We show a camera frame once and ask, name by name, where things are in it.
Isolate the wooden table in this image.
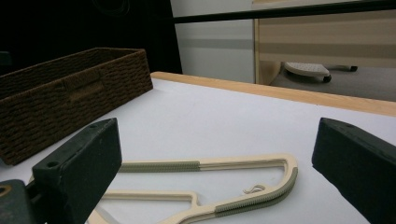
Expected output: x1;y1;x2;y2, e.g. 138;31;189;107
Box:
150;71;396;118

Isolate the white cabinet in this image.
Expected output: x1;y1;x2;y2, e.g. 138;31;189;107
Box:
169;0;256;84

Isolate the black metal frame bar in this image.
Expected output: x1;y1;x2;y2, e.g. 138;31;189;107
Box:
172;0;396;24

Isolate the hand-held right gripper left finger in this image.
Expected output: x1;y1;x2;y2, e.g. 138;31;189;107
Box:
32;117;122;224

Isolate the light wooden desk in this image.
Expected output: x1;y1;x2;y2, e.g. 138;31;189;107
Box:
251;0;396;86

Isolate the office chair base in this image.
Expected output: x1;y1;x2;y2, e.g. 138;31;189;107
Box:
282;61;359;84

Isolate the cream plastic clothes hanger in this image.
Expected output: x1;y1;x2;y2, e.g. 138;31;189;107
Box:
87;152;299;224

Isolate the black curtain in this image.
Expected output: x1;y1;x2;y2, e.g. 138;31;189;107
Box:
0;0;183;76

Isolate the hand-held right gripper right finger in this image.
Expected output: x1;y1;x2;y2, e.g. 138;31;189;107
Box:
311;117;396;224

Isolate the brown woven basket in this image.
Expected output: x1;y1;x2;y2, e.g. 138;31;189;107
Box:
0;47;154;166

